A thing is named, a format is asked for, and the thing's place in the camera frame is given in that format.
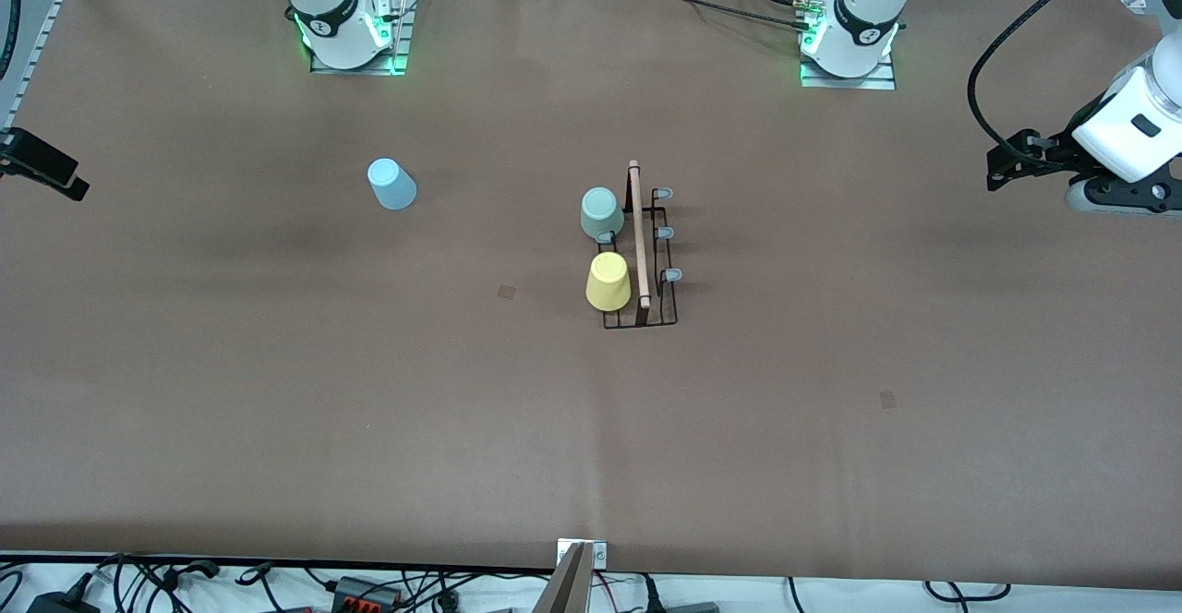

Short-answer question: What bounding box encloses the black wire cup holder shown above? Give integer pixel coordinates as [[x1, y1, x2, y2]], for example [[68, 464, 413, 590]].
[[596, 160, 685, 330]]

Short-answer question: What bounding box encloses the pale green plastic cup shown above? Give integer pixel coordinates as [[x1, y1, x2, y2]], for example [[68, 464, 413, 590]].
[[580, 186, 626, 244]]

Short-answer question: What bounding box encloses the yellow plastic cup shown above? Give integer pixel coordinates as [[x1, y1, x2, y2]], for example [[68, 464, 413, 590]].
[[585, 251, 633, 313]]

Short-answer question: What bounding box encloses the light blue plastic cup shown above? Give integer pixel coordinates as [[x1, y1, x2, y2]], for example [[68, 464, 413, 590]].
[[368, 158, 418, 211]]

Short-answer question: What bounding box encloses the black power adapter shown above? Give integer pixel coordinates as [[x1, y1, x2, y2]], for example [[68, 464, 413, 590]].
[[26, 590, 101, 613]]

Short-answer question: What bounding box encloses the brown table cover sheet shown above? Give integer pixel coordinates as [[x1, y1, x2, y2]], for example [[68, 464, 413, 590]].
[[0, 0, 1182, 591]]

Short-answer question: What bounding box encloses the black orange connector box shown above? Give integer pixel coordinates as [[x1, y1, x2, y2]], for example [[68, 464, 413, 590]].
[[331, 576, 404, 612]]

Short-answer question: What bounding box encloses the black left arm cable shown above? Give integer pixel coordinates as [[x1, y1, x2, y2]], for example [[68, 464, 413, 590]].
[[966, 0, 1129, 166]]

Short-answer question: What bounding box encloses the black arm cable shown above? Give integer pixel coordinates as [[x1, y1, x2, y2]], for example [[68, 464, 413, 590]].
[[966, 0, 1129, 166], [0, 0, 22, 80]]

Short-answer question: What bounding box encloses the aluminium side rail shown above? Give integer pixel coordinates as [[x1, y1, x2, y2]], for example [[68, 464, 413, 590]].
[[0, 0, 70, 148]]

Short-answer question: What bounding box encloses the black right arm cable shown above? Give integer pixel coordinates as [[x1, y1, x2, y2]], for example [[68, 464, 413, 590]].
[[0, 0, 22, 80]]

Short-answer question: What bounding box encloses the black base power cable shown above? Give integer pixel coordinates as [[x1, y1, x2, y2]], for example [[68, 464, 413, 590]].
[[591, 0, 815, 34]]

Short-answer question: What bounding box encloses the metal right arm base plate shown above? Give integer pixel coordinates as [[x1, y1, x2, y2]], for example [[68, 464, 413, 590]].
[[308, 0, 414, 77]]

